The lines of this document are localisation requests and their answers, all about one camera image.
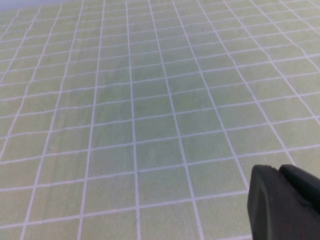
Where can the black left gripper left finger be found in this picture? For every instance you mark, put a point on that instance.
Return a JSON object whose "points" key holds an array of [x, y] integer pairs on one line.
{"points": [[272, 212]]}

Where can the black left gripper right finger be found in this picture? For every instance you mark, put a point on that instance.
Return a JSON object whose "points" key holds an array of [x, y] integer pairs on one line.
{"points": [[305, 187]]}

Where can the green white-grid tablecloth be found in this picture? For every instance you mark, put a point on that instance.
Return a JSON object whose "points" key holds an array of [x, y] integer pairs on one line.
{"points": [[125, 112]]}

